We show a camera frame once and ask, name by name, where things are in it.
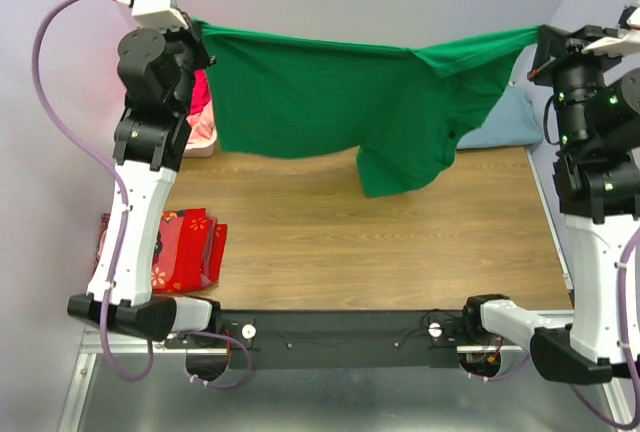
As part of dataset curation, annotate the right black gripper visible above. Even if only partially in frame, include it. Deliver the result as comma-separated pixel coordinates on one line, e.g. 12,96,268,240
528,22,634,152

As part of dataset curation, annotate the green t-shirt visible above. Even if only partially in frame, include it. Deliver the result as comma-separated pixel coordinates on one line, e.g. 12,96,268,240
201,22,538,198

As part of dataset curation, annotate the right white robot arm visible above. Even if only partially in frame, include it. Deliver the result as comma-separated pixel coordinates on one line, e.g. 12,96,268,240
459,24,639,385

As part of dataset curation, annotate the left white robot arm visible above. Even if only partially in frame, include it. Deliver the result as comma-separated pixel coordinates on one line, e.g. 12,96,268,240
67,25,222,347

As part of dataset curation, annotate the magenta t-shirt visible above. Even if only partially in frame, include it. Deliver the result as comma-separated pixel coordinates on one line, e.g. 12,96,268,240
189,69,212,116

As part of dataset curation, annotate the pink t-shirt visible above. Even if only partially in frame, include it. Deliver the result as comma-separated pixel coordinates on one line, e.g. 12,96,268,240
187,102,217,148

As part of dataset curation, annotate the folded blue t-shirt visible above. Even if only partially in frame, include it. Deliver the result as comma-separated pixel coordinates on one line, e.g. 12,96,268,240
457,86,543,150

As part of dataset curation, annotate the white plastic bin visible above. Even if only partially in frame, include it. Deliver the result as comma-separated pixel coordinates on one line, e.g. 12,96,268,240
183,130,218,158

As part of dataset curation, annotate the red cartoon folded cloth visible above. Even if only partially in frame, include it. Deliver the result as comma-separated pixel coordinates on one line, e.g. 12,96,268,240
94,207,229,296

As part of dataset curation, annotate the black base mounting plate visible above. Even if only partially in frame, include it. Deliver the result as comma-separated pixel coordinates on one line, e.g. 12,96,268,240
164,308,522,371

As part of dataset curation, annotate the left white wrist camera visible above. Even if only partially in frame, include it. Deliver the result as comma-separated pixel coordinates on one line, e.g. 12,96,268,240
114,0,190,32

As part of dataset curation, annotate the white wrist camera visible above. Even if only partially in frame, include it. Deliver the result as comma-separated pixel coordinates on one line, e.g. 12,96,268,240
114,0,190,32
582,1,639,58

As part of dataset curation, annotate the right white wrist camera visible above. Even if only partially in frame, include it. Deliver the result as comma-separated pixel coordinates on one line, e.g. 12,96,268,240
582,1,639,58

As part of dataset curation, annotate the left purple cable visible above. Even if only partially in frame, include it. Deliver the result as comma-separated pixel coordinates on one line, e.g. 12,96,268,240
31,0,253,390

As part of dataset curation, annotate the aluminium rail frame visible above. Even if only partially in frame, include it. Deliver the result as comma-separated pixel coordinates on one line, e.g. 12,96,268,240
60,327,639,431

